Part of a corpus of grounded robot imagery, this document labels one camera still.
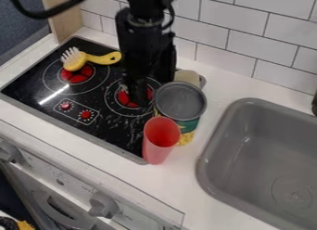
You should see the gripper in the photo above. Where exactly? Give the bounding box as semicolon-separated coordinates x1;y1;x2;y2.
113;6;180;109

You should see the corn can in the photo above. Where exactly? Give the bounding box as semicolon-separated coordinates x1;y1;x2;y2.
152;81;209;147

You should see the toy stove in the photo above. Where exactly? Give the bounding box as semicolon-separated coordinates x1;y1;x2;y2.
0;36;168;166

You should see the beige cup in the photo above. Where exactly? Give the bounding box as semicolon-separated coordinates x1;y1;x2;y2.
173;69;208;90

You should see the yellow brush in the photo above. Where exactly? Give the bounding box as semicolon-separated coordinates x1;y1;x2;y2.
59;45;124;72

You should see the red cup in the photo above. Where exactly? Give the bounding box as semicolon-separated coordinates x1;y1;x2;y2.
141;116;183;166

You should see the toy sink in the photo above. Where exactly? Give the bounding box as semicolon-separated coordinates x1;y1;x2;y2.
194;96;317;230

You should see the black cable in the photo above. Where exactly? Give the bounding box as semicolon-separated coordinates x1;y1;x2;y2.
7;0;95;20

